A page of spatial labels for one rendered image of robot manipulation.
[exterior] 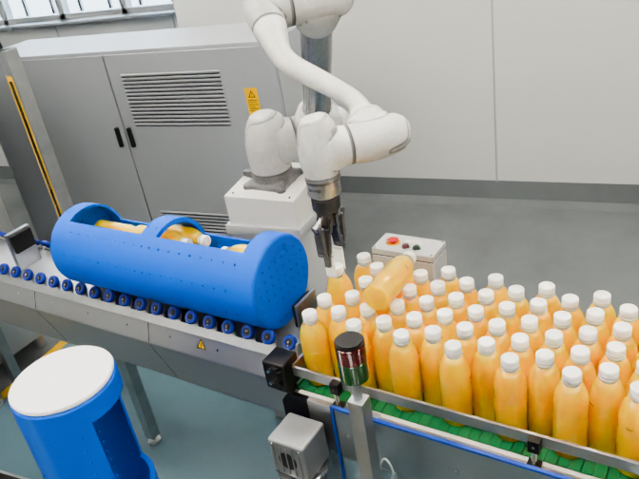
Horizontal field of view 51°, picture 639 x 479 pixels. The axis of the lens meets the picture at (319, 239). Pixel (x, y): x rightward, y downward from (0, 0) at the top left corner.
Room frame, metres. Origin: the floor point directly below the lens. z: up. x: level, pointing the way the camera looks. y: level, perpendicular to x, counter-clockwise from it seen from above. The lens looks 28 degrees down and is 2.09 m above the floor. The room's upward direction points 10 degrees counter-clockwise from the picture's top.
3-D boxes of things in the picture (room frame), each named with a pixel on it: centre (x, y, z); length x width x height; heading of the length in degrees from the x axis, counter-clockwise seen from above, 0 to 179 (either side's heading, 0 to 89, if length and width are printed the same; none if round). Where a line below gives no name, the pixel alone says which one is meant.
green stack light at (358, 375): (1.12, -0.02, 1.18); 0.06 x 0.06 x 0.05
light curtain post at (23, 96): (2.78, 1.09, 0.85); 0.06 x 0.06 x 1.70; 54
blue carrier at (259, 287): (1.93, 0.48, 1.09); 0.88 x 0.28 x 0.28; 54
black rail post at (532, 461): (1.04, -0.38, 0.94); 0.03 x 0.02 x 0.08; 54
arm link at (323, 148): (1.57, -0.05, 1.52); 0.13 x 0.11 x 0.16; 101
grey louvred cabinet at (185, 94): (4.07, 0.90, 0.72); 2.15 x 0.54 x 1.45; 62
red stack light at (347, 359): (1.12, -0.02, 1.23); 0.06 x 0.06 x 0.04
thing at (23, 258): (2.42, 1.16, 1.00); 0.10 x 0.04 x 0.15; 144
